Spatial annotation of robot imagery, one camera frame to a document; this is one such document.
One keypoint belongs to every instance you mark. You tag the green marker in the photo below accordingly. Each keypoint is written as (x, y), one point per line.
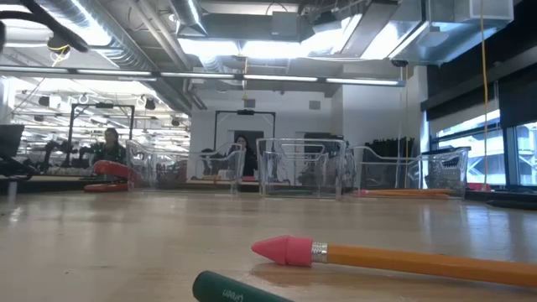
(222, 291)

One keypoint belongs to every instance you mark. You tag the person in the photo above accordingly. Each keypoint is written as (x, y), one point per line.
(245, 157)
(110, 147)

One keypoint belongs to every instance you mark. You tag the narrow clear plastic bin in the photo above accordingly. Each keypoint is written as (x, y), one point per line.
(302, 147)

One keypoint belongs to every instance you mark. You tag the long ceiling light fixture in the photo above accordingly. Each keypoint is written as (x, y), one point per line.
(277, 78)

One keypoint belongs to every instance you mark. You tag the black storage rack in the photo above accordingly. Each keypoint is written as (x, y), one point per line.
(390, 142)

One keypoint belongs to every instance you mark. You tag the wide clear plastic bin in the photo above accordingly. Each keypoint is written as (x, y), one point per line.
(138, 159)

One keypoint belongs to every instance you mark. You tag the red stapler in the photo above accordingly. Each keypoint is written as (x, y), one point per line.
(111, 168)

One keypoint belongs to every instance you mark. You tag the black computer monitor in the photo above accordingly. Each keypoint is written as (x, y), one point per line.
(10, 140)

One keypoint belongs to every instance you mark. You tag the black gantry frame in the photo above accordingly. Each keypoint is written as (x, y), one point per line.
(245, 112)
(100, 105)

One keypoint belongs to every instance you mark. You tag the grey square wall vent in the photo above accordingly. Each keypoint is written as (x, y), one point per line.
(249, 103)
(315, 105)

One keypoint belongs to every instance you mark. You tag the black ceiling dome camera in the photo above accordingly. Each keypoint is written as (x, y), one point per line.
(399, 63)

